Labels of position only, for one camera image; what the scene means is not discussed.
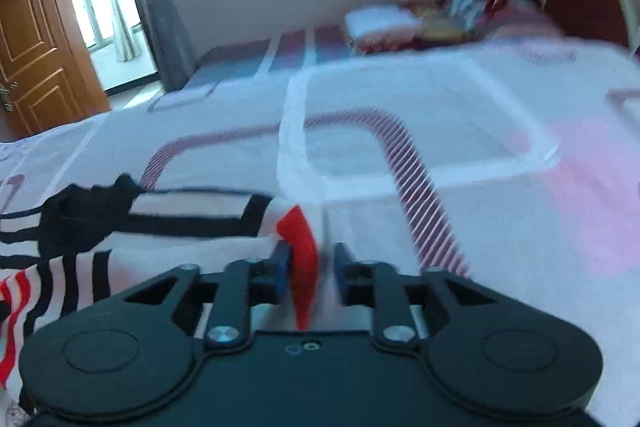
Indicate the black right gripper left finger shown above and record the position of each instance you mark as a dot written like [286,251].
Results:
[132,353]

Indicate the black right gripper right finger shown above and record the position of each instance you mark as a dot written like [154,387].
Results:
[488,352]

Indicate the striped knit sweater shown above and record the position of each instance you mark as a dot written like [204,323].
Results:
[84,244]

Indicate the patterned pink bed sheet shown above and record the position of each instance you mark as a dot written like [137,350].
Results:
[514,162]

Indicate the brown wooden door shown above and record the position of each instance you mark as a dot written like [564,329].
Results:
[47,76]

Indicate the striped far bed mattress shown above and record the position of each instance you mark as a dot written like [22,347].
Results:
[290,51]

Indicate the striped maroon pillow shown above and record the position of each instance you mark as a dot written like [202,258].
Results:
[516,21]

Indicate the folded red yellow blanket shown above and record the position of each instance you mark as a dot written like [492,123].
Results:
[391,28]

